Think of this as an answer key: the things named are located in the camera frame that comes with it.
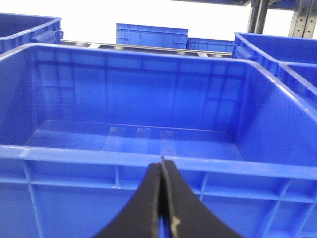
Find blue crate left rear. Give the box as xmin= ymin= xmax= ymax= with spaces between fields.
xmin=0 ymin=13 xmax=63 ymax=53

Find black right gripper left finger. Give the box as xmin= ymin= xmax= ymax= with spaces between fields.
xmin=95 ymin=163 xmax=162 ymax=238

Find large blue plastic crate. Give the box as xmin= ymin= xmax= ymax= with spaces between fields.
xmin=0 ymin=44 xmax=317 ymax=238

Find distant blue crate tall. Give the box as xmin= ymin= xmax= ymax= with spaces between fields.
xmin=116 ymin=23 xmax=188 ymax=49

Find grey perforated shelf upright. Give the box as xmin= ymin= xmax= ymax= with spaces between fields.
xmin=246 ymin=0 xmax=317 ymax=39

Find distant blue crate low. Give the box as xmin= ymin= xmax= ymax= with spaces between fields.
xmin=186 ymin=38 xmax=234 ymax=53

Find steel roller rack rail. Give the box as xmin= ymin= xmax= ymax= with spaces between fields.
xmin=61 ymin=40 xmax=232 ymax=58

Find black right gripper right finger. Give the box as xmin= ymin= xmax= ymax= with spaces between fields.
xmin=161 ymin=157 xmax=241 ymax=238

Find blue crate right side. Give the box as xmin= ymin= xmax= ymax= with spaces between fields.
xmin=232 ymin=33 xmax=317 ymax=108

